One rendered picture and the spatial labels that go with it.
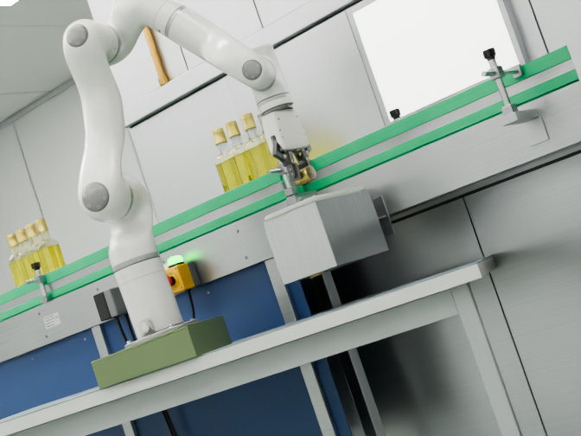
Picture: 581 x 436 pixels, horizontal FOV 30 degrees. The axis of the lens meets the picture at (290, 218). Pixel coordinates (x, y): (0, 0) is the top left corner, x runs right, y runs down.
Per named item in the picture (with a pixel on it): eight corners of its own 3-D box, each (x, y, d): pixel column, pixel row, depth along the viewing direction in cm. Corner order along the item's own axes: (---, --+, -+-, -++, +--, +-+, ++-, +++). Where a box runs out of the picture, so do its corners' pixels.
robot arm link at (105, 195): (145, 219, 272) (119, 219, 257) (102, 225, 275) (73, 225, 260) (123, 22, 274) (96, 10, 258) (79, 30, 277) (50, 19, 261)
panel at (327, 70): (532, 67, 263) (485, -63, 265) (526, 67, 260) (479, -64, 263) (267, 184, 318) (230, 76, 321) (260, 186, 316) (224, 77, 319)
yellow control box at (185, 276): (202, 286, 298) (194, 260, 299) (183, 291, 292) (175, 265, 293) (185, 292, 302) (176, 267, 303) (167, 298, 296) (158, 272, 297)
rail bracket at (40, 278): (54, 300, 340) (41, 259, 341) (36, 305, 335) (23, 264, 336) (47, 304, 343) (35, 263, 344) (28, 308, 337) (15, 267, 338)
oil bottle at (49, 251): (77, 296, 359) (51, 215, 361) (63, 299, 354) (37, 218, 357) (67, 300, 362) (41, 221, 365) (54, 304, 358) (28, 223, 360)
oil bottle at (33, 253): (67, 300, 362) (41, 221, 365) (54, 304, 358) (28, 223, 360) (56, 304, 366) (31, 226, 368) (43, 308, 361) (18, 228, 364)
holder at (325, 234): (400, 246, 268) (380, 187, 269) (337, 266, 246) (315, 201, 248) (348, 265, 279) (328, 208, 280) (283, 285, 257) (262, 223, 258)
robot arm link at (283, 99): (273, 105, 265) (277, 116, 265) (250, 107, 259) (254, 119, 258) (297, 92, 260) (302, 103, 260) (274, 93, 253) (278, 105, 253)
